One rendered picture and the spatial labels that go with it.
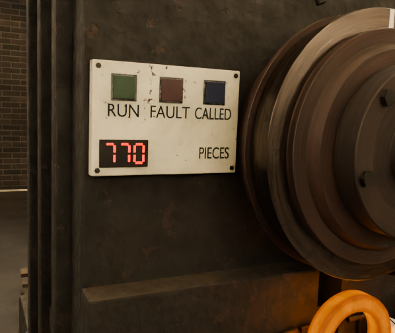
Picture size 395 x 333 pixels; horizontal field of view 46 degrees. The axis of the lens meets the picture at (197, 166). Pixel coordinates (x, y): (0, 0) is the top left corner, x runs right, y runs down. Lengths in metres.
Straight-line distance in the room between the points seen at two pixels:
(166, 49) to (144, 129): 0.14
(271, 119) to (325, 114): 0.08
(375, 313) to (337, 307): 0.10
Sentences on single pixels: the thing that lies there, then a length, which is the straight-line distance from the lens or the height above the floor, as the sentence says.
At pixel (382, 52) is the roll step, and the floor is 1.27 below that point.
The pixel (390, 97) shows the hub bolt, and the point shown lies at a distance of 0.73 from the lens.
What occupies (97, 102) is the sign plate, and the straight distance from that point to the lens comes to 0.74.
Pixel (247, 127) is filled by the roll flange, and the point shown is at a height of 1.14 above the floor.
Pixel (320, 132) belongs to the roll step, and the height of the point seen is 1.14.
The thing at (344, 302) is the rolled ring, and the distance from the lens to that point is 0.92.
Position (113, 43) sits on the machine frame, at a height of 1.27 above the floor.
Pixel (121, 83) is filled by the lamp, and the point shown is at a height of 1.21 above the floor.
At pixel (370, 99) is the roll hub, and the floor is 1.19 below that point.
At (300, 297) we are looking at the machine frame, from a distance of 0.95.
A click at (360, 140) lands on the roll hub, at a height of 1.13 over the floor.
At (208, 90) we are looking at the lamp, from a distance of 0.80.
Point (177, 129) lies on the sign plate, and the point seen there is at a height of 1.14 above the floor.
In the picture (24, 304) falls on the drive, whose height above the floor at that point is 0.25.
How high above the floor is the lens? 1.17
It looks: 7 degrees down
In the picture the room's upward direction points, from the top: 2 degrees clockwise
